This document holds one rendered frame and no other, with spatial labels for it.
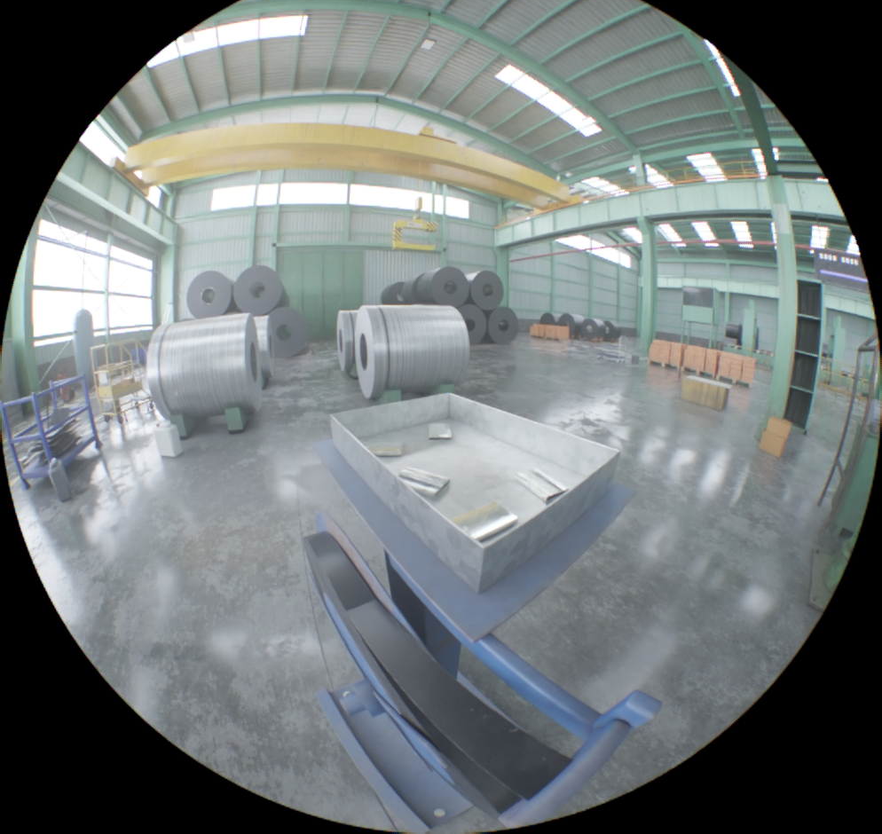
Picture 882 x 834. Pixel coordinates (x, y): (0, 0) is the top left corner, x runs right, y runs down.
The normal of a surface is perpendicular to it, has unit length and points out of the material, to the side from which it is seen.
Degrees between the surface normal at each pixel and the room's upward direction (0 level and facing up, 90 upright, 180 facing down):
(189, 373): 86
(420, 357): 94
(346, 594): 1
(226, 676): 0
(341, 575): 5
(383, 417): 90
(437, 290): 90
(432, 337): 71
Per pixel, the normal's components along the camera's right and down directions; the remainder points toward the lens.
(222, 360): 0.44, 0.04
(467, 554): -0.80, 0.15
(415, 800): 0.00, -0.97
